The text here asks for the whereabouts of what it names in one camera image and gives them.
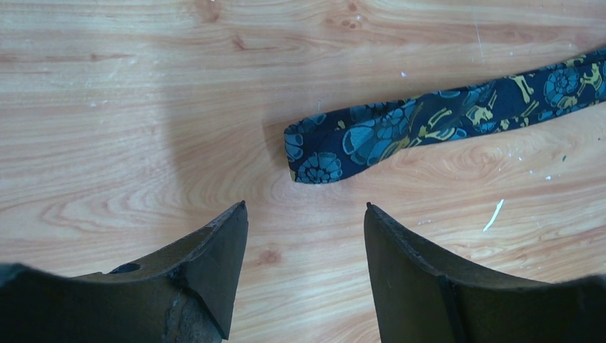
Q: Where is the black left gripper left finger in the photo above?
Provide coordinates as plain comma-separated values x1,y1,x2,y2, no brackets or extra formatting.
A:
1,202,248,342

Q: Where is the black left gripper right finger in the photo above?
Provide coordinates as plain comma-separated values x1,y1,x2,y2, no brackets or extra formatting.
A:
364,204,605,342

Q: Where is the blue patterned necktie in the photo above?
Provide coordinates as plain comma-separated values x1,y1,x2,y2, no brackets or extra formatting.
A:
284,49,605,184

